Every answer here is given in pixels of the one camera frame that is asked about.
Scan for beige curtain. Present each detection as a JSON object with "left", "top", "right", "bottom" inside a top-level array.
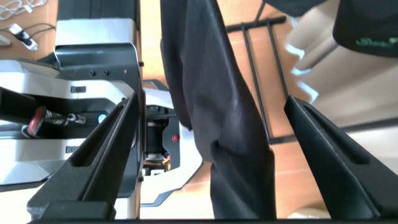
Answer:
[{"left": 284, "top": 0, "right": 398, "bottom": 175}]

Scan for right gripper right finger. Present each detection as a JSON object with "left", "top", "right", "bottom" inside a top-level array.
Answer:
[{"left": 284, "top": 95, "right": 398, "bottom": 219}]

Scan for black clothes rack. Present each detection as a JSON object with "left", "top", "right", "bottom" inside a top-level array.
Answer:
[{"left": 225, "top": 0, "right": 398, "bottom": 146}]

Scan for black garment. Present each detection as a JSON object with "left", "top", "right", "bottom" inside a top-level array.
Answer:
[{"left": 160, "top": 0, "right": 277, "bottom": 220}]

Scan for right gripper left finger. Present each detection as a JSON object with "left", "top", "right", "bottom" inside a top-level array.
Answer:
[{"left": 27, "top": 92, "right": 140, "bottom": 220}]

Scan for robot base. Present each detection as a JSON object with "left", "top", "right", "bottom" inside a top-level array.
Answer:
[{"left": 0, "top": 0, "right": 205, "bottom": 220}]

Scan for black shorts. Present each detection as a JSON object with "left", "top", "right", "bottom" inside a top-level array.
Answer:
[{"left": 264, "top": 0, "right": 398, "bottom": 58}]

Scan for white cable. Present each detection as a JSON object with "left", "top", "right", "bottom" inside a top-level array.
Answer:
[{"left": 0, "top": 0, "right": 48, "bottom": 21}]

